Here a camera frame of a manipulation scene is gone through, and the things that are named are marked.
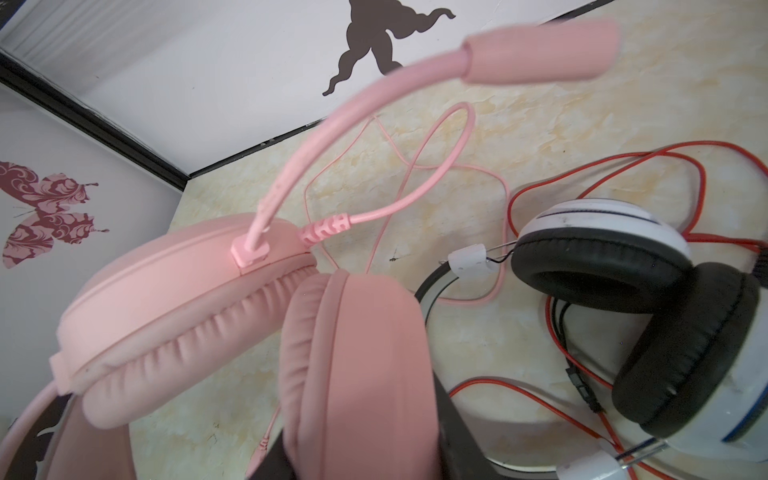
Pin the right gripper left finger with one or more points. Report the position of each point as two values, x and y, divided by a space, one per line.
270 463

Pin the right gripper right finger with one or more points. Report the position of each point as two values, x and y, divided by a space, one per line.
460 456

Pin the pink headphones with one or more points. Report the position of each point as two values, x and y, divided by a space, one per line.
356 384

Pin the white black headphones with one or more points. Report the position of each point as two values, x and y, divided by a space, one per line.
696 380

